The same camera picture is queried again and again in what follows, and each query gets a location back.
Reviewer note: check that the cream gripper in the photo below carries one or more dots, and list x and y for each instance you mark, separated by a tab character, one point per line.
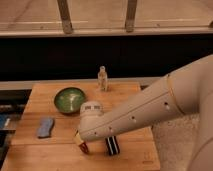
77	139

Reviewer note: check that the red chili pepper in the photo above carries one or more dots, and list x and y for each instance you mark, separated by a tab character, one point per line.
84	148

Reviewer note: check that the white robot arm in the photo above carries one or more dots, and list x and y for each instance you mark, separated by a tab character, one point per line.
187	90

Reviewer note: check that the green ceramic bowl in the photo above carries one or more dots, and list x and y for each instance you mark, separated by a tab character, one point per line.
69	100

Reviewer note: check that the black white striped block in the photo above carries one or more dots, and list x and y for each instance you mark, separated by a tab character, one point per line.
112	146

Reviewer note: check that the blue sponge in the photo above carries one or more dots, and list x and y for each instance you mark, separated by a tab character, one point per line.
45	128

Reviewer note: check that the small clear glass bottle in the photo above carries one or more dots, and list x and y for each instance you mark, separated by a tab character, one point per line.
102	78

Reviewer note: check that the left metal window post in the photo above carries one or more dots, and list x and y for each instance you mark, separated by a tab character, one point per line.
65	16

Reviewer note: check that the metal window post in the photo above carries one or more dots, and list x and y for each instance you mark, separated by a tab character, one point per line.
65	16
130	15

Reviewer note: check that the right metal window post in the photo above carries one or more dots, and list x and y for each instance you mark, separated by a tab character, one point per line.
130	15

